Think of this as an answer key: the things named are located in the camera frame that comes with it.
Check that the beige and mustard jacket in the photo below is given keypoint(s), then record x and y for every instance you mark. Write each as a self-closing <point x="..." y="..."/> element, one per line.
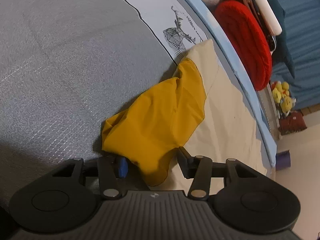
<point x="198" y="109"/>

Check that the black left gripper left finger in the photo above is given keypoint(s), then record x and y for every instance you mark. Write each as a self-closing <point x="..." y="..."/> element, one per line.
<point x="66" y="197"/>

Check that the dark red bag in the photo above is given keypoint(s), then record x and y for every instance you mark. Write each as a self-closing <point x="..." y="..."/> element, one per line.
<point x="293" y="123"/>

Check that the red knitted blanket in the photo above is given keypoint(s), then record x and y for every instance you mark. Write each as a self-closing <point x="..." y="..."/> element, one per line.
<point x="248" y="40"/>

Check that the yellow plush toys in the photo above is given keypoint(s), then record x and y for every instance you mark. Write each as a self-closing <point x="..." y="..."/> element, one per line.
<point x="282" y="98"/>

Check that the purple box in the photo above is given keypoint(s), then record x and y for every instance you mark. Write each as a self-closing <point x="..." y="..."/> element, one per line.
<point x="283" y="160"/>

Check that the blue curtain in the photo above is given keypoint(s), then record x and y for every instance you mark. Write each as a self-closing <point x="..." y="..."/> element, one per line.
<point x="302" y="27"/>

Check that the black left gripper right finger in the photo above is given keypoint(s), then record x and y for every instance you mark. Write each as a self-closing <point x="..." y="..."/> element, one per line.
<point x="240" y="196"/>

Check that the white rolled pillow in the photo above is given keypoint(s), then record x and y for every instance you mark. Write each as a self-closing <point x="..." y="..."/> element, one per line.
<point x="269" y="17"/>

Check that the light blue sheet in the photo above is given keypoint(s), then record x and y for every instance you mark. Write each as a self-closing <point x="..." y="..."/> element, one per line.
<point x="239" y="71"/>

